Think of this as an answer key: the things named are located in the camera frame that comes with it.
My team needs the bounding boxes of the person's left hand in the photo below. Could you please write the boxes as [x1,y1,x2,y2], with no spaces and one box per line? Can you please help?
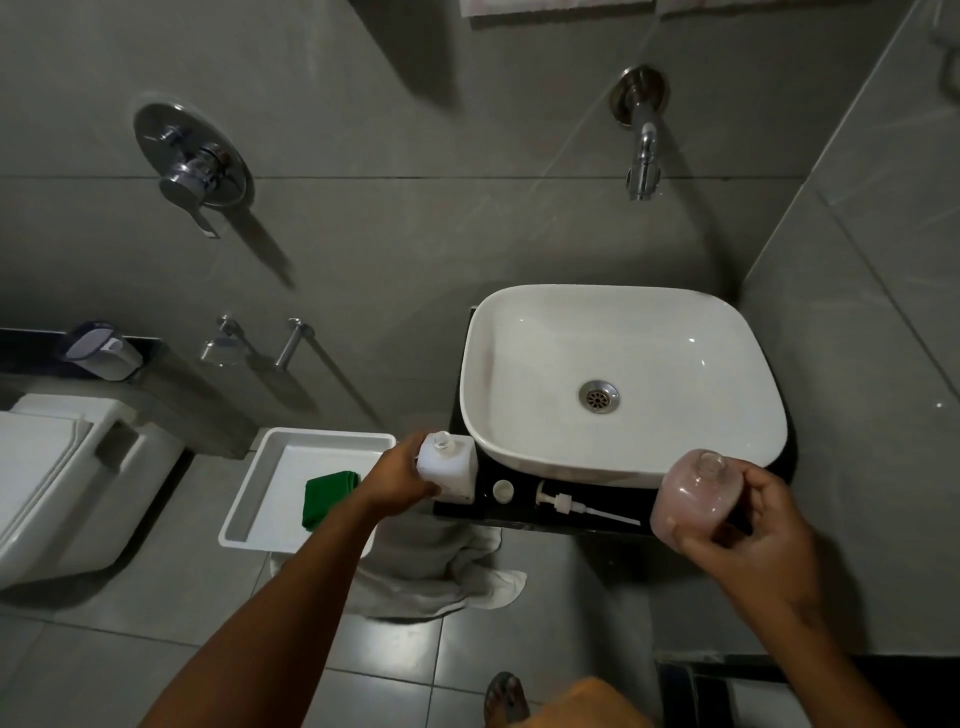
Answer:
[354,430,443,518]

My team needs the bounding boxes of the person's right hand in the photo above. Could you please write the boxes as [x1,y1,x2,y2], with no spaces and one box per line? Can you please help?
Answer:
[671,459,825,621]

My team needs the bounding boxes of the white square bottle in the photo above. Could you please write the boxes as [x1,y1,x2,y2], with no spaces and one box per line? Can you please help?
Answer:
[416,431,480,506]

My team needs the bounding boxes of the pink round soap bottle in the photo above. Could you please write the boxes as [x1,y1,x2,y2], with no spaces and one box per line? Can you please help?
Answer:
[649,448,745,549]

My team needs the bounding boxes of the person's right forearm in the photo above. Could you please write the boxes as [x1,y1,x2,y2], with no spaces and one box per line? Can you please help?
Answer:
[738,592,909,728]

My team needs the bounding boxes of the person's left forearm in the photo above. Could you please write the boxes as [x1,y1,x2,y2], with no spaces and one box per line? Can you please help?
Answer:
[141,491,380,728]

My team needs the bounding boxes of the white towel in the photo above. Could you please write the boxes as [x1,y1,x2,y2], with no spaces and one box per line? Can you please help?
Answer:
[346,510,528,621]

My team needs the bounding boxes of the green folded cloth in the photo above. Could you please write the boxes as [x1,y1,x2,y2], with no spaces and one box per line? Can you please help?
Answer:
[301,471,362,533]

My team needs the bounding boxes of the white pump dispenser head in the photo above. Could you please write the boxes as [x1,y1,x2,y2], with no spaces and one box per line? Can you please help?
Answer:
[534,480,642,527]

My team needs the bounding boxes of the white plastic tray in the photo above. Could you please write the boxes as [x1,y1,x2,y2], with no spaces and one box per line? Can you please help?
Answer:
[218,427,397,558]

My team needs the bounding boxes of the chrome sink drain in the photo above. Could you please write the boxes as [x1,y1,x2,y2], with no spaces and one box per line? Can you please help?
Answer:
[578,380,621,414]

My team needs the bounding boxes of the white ceramic basin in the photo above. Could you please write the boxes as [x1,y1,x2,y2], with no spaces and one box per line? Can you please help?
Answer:
[459,283,789,489]

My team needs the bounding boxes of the person's orange shorts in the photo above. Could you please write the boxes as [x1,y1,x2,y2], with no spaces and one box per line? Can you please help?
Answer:
[517,676,655,728]

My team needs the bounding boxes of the chrome toilet paper holder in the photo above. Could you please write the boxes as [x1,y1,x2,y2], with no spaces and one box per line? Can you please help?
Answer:
[273,318,316,372]

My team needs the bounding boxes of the person's foot in sandal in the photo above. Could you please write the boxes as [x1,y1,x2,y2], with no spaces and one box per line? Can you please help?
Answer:
[483,672,531,728]

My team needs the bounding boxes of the white toilet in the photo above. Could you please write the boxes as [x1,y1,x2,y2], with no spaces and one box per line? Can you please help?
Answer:
[0,394,186,591]

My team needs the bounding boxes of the chrome wall mixer valve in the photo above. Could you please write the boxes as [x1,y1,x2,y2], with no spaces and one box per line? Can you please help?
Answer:
[132,101,251,240]

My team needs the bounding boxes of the chrome wall spout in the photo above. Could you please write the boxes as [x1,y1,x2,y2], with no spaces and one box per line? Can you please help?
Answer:
[609,65,671,202]

